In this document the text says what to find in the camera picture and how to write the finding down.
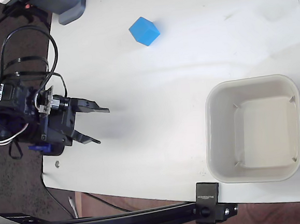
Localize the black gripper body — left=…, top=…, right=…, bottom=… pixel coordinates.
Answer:
left=37, top=97, right=81, bottom=150

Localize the blue cube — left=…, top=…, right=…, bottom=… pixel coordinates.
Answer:
left=127, top=15, right=162, bottom=49

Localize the white square bin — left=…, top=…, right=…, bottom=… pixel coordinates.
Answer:
left=199, top=72, right=300, bottom=187

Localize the blue base clamp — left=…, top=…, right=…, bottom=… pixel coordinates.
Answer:
left=27, top=143, right=53, bottom=155

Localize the grey device housing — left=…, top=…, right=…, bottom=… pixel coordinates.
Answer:
left=30, top=0, right=91, bottom=29

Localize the black stand with red light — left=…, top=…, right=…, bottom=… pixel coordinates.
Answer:
left=0, top=0, right=52, bottom=29

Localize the black table clamp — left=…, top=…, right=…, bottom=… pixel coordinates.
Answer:
left=191, top=180, right=240, bottom=224

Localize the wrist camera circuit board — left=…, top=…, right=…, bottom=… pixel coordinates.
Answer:
left=33, top=83, right=72, bottom=115

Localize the black strap loop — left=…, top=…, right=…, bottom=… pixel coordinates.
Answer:
left=7, top=141, right=24, bottom=160

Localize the black looped camera cable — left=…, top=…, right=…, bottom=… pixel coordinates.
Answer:
left=0, top=22, right=69, bottom=103

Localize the thin black floor cable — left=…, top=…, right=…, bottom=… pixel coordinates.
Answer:
left=41, top=166, right=134, bottom=220

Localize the white cable end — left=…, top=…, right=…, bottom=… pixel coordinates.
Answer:
left=67, top=196, right=79, bottom=219

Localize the black aluminium rail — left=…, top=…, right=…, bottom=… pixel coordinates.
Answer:
left=0, top=197, right=201, bottom=224

